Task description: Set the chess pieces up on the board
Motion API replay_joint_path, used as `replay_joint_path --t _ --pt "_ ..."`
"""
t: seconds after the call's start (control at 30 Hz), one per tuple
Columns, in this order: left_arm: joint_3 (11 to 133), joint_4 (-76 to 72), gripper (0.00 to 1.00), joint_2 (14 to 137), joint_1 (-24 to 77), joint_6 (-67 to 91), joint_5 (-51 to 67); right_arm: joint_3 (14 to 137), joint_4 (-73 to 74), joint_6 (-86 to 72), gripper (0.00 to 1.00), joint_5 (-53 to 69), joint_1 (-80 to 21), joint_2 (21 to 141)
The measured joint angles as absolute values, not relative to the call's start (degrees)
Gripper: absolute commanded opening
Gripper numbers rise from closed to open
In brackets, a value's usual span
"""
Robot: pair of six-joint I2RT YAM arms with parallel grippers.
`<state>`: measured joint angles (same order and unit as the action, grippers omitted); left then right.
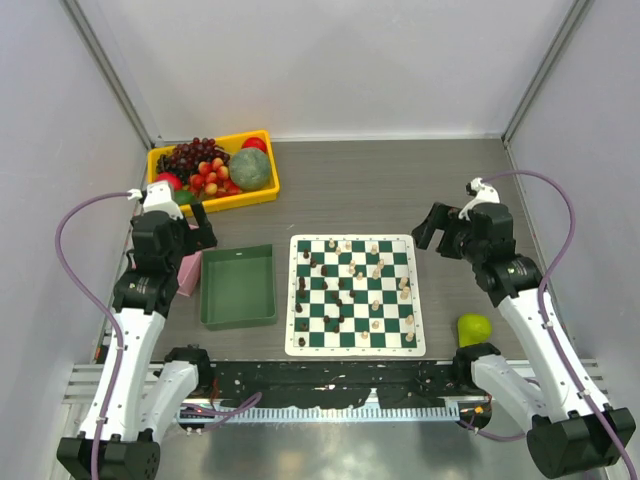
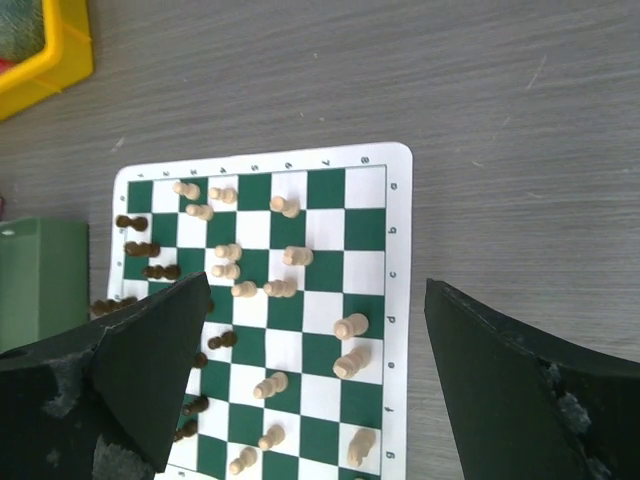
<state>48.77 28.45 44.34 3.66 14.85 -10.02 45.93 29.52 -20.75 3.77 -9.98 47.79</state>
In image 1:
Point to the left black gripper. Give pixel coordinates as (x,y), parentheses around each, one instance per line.
(196,238)

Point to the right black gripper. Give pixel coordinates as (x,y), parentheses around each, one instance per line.
(444,217)

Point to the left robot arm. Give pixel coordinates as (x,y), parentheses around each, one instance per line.
(121,435)

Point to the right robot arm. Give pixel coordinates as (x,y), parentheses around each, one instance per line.
(569,424)

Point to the green white chess board mat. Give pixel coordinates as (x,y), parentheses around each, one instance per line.
(342,301)

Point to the pink plastic box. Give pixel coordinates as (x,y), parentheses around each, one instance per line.
(189,274)

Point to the green lime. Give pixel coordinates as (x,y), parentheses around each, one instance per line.
(184,197)

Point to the red yellow cherry bunch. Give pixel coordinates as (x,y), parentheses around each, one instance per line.
(212,180)

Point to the green plastic tray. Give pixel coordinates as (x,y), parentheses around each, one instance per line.
(238,288)

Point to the red apple front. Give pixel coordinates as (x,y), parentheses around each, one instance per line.
(173,181)

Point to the red apple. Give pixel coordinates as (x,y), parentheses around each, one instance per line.
(255,143)
(173,181)

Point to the dark purple grape bunch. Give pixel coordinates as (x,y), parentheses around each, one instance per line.
(183,160)

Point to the green melon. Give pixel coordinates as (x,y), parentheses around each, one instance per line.
(250,169)

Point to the yellow plastic fruit bin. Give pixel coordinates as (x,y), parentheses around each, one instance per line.
(232,144)

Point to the green pear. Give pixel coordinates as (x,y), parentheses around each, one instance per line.
(473,329)

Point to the red apple back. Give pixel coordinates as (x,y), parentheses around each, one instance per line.
(255,143)

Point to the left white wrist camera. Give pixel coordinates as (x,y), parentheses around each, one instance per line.
(157,196)

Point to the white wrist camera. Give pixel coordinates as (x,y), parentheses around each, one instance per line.
(480,193)
(157,196)

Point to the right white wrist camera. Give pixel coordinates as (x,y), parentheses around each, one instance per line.
(480,193)

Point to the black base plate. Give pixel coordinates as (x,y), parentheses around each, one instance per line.
(338,384)

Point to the white slotted cable duct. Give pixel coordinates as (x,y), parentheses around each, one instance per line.
(369,412)

